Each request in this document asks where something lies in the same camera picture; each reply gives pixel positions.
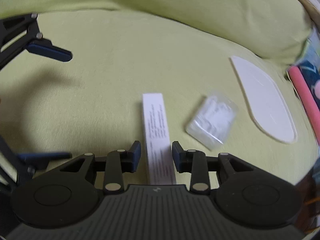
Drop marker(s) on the navy pink patterned towel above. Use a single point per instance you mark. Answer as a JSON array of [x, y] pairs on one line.
[[311, 77]]

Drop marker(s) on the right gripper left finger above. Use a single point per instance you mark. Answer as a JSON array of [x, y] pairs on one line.
[[88, 173]]

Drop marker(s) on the clear plastic packet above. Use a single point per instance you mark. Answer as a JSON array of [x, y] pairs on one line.
[[212, 121]]

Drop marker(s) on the patchwork green blue blanket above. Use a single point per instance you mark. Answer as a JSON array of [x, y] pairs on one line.
[[310, 51]]

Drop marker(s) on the pink ribbed roll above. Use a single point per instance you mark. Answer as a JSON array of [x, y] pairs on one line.
[[306, 98]]

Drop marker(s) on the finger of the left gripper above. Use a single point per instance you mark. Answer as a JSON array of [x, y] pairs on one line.
[[41, 160], [44, 47]]

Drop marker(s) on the white plastic lid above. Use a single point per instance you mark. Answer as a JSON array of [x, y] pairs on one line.
[[265, 101]]

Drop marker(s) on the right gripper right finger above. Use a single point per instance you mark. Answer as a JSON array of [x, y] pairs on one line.
[[199, 165]]

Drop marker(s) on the long white narrow box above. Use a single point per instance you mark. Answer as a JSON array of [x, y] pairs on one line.
[[160, 165]]

